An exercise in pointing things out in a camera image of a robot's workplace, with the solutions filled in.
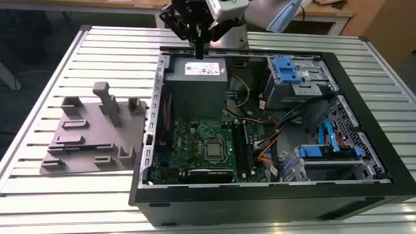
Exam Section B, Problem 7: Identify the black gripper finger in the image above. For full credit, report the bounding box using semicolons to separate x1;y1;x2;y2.
158;4;200;60
198;19;240;60

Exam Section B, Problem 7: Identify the blue plastic drive latch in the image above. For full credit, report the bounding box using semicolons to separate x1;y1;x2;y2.
273;56;302;84

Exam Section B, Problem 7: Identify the grey power supply unit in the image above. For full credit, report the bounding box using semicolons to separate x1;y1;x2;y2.
161;57;229;122

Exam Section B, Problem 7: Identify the grey metal drive cage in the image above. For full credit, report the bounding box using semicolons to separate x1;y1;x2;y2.
261;55;341;110

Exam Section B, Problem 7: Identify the green motherboard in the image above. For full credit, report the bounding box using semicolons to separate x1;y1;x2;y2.
152;119;270;184

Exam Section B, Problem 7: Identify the grey parts rack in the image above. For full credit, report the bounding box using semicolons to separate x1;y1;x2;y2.
38;81;149;175

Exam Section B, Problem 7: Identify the silver CPU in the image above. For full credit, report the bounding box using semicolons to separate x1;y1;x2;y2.
204;142;225;157

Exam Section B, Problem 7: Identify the brown wooden cabinet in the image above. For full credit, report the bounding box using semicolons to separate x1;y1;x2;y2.
340;0;416;72

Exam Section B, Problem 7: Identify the CPU socket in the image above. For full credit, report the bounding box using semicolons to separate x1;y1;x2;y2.
200;136;229;164

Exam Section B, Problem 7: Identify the hard disk in blue carrier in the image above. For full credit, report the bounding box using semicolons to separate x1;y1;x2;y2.
296;145;364;161

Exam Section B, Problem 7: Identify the black graphics card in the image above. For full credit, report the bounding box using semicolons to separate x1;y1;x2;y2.
181;168;234;184

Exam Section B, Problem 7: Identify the grey metal disk bay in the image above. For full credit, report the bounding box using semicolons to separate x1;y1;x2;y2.
280;145;374;182

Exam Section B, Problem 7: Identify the black open PC case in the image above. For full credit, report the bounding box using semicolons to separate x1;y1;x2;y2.
128;45;405;226

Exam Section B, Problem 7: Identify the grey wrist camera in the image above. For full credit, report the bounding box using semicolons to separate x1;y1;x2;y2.
205;0;250;23

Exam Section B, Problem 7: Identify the yellow wire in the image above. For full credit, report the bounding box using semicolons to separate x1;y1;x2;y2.
226;73;252;109

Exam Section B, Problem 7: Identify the red wire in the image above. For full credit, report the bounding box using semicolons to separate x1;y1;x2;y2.
161;94;169;130

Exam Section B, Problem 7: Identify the black wire bundle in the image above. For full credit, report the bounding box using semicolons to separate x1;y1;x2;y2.
256;97;326;150

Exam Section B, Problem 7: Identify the orange wire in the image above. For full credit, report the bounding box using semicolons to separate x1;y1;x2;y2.
257;142;277;163

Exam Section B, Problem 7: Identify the blue SATA wire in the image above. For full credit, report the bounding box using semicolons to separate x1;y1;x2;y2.
318;120;340;152

